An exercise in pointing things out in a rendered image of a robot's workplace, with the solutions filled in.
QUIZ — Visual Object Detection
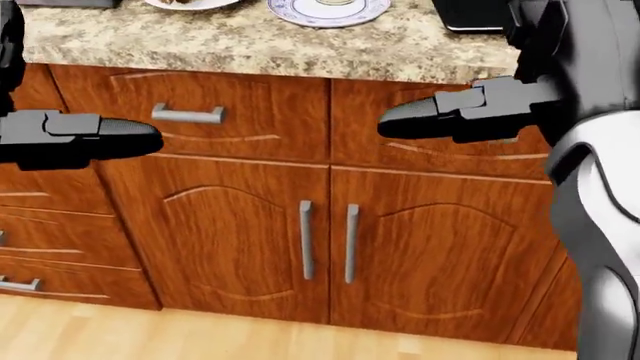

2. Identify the blue patterned saucer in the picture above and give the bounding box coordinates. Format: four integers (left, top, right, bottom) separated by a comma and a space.
266, 0, 393, 30

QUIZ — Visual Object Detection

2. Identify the narrow wooden drawer front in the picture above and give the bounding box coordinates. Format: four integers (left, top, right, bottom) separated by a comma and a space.
0, 204, 142, 271
0, 254, 162, 312

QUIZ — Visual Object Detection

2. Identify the arched wooden cabinet door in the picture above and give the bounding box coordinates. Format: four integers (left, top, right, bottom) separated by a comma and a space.
96, 152, 332, 326
329, 165, 569, 345

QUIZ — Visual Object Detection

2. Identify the wide wooden drawer front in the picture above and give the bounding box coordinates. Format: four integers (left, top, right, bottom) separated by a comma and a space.
329, 78, 554, 182
48, 63, 332, 165

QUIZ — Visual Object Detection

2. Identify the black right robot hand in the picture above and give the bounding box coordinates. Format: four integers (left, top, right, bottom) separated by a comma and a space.
376, 75, 565, 145

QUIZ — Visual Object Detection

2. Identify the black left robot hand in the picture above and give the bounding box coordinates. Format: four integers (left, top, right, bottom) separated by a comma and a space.
0, 108, 165, 172

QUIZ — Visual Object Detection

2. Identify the white dessert plate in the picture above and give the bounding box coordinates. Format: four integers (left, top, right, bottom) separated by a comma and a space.
144, 0, 242, 12

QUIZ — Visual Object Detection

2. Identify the dark flat object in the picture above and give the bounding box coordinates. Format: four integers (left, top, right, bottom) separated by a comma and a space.
16, 0, 122, 10

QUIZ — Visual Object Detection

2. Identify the wooden kitchen cabinet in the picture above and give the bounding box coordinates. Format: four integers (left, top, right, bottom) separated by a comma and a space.
0, 62, 584, 353

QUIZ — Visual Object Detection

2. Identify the grey vertical door handle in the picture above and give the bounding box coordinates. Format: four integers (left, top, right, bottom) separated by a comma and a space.
343, 202, 361, 285
298, 199, 317, 282

